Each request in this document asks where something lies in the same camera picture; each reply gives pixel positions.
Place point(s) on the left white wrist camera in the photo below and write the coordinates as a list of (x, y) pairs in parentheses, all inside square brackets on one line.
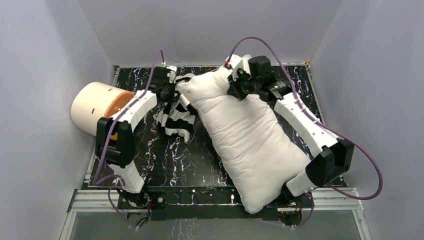
[(173, 69)]

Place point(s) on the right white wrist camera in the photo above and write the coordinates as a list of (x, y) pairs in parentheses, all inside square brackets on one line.
[(239, 62)]

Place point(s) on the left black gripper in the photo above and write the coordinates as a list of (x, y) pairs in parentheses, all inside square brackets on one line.
[(170, 91)]

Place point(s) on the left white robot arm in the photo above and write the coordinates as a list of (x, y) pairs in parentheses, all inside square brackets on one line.
[(115, 144)]

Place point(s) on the white orange cylinder roll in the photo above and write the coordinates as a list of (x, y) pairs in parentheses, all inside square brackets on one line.
[(97, 100)]

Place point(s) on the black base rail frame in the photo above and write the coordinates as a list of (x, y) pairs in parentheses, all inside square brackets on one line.
[(205, 203)]

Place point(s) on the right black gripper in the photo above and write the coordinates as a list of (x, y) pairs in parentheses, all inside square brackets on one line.
[(233, 88)]

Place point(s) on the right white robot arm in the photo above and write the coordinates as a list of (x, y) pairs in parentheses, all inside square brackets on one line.
[(332, 155)]

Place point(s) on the white pillow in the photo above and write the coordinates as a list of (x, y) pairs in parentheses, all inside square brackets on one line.
[(255, 151)]

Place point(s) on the black white striped pillowcase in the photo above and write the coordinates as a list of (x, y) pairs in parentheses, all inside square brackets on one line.
[(177, 118)]

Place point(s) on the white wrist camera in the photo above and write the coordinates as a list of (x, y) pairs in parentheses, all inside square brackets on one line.
[(239, 62), (173, 69)]

